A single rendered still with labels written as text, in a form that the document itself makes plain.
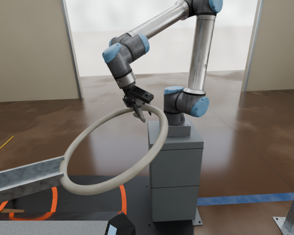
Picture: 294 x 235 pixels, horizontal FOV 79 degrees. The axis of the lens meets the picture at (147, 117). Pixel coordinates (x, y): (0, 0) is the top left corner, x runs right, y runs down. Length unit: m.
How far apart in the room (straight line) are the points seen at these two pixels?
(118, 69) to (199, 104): 0.61
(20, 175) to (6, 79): 5.58
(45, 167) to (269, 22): 5.93
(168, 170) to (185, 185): 0.22
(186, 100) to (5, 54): 5.54
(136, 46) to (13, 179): 0.73
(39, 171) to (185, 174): 1.03
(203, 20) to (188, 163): 0.98
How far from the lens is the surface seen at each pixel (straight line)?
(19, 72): 6.13
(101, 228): 0.93
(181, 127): 1.36
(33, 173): 0.89
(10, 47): 6.10
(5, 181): 0.92
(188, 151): 1.39
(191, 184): 1.60
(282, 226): 2.17
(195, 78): 1.19
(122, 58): 0.78
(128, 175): 0.57
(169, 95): 1.30
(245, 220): 2.08
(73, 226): 0.97
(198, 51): 1.18
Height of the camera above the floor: 1.55
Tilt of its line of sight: 24 degrees down
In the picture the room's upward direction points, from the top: 2 degrees counter-clockwise
